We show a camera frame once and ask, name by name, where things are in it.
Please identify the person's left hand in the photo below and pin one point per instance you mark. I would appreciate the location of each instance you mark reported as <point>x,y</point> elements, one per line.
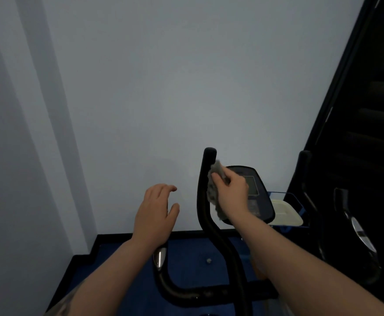
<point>152,217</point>

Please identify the person's right hand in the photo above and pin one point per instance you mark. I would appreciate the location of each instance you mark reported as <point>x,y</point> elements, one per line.
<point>234,197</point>

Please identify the person's left thumb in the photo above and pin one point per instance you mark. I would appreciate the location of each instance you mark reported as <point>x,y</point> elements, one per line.
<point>174,212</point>

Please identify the person's right thumb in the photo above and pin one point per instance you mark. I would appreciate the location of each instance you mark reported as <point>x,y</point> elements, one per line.
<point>219,178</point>

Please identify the grey cleaning cloth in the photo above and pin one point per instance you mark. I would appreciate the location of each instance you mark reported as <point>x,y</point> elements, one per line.
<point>214,194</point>

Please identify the person's left forearm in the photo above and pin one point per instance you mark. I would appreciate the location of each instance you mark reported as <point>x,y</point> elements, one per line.
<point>113,279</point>

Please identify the person's right forearm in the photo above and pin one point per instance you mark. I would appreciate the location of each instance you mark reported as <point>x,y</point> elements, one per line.
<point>294,269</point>

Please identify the black exercise bike console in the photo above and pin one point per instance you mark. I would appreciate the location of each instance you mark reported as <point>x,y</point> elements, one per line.
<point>261,190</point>

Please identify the white plastic container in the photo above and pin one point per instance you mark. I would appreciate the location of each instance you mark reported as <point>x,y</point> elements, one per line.
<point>285,213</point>

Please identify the black staircase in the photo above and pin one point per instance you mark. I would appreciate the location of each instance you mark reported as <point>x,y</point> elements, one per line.
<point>369,95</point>

